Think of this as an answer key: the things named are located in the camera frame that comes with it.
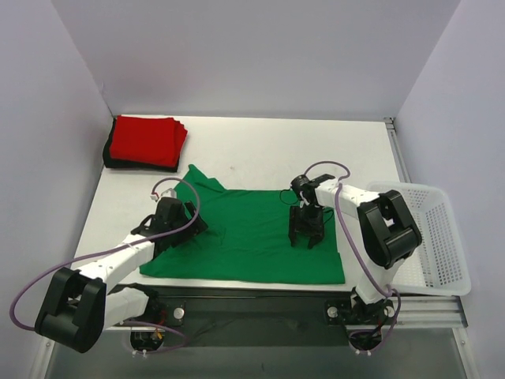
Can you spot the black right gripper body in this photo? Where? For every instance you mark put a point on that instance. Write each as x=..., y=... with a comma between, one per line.
x=306, y=223

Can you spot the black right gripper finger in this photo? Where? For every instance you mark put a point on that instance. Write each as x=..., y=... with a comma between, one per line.
x=315, y=237
x=294, y=219

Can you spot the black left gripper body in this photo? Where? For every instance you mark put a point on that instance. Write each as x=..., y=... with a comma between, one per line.
x=188, y=223

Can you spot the green t shirt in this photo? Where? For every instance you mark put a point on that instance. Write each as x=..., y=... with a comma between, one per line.
x=247, y=240

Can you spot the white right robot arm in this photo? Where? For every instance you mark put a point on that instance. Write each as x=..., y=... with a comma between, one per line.
x=389, y=233

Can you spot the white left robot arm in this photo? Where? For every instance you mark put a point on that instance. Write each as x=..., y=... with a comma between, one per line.
x=81, y=303

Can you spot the folded red t shirt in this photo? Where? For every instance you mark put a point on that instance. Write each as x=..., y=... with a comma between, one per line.
x=156, y=141

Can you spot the folded black t shirt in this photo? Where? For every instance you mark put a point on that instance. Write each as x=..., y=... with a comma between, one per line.
x=121, y=164

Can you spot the white plastic basket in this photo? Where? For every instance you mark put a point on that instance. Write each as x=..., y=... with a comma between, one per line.
x=438, y=266

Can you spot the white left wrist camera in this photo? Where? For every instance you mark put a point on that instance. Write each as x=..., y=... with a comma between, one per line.
x=171, y=193

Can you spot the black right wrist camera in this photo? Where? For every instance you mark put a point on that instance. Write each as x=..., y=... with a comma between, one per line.
x=299, y=183

